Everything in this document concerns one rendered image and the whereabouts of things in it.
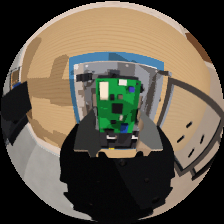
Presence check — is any green circuit board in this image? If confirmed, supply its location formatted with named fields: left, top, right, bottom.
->
left=96, top=78, right=141, bottom=133

